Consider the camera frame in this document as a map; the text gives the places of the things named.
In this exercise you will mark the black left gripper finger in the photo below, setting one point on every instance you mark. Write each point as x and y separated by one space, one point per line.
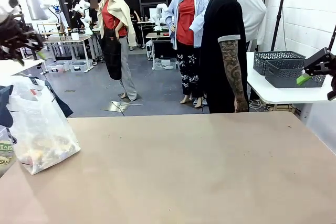
36 47
19 58

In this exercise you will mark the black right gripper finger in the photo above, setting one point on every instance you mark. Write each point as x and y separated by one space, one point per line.
319 62
333 87

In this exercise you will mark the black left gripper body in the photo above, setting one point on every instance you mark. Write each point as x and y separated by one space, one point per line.
13 37

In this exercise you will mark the translucent white shopping bag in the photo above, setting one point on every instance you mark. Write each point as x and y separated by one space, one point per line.
39 129

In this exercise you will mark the tattooed right forearm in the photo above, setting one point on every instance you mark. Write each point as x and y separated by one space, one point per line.
237 87

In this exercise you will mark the green yellow snack bag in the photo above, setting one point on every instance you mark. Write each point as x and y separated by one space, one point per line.
5 148
4 161

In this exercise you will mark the person's right hand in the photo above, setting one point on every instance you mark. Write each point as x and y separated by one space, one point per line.
241 106

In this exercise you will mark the clear floor storage bin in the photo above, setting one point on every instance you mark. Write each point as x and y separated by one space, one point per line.
57 67
78 67

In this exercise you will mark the grey background desk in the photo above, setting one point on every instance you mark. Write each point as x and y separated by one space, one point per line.
65 39

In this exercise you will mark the white cylindrical container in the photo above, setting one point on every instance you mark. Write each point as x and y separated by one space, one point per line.
75 36

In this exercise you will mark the white side table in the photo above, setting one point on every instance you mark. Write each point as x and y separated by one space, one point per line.
275 95

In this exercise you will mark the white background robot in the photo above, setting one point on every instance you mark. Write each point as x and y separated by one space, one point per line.
160 11
80 6

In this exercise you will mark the standing person in black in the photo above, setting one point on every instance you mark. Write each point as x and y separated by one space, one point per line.
93 16

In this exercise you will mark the tall black tripod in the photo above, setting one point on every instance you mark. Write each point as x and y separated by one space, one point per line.
282 6

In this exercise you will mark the mannequin with cream jacket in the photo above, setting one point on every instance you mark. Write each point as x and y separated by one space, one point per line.
113 19

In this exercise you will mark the person in black T-shirt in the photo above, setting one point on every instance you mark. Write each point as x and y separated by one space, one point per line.
220 51

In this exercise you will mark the clear bin with white contents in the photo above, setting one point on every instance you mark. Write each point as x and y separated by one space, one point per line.
165 64

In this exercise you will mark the wooden frame rack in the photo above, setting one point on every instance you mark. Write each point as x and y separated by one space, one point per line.
50 33

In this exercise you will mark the grey wall board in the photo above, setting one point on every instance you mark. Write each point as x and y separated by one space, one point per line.
36 5

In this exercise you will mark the metal mannequin base plate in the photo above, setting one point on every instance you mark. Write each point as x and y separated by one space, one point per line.
115 106

